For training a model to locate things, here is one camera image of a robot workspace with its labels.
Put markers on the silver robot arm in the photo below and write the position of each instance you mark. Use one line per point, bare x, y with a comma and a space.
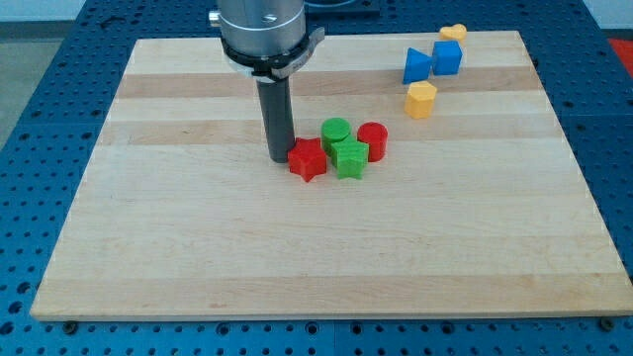
267, 40

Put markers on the yellow hexagon block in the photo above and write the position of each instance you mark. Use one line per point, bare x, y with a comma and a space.
420, 99

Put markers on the red star block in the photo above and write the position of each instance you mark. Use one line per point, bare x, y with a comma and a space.
307, 158

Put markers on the green star block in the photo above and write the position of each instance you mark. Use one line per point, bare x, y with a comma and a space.
349, 157

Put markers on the green cylinder block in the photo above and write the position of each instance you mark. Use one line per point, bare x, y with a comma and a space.
333, 130

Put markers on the red cylinder block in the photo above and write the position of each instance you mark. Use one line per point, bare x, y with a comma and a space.
376, 136

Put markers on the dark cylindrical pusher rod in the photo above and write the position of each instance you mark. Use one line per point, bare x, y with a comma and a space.
276, 108

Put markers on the blue triangle block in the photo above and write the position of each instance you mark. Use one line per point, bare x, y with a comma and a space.
417, 66

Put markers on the wooden board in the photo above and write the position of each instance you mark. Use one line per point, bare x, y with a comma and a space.
479, 211

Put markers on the blue cube block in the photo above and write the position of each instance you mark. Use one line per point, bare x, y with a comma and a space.
446, 58

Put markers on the yellow heart block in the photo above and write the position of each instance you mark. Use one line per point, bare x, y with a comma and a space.
457, 32

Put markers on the red object at edge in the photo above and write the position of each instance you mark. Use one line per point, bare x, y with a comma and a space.
624, 51

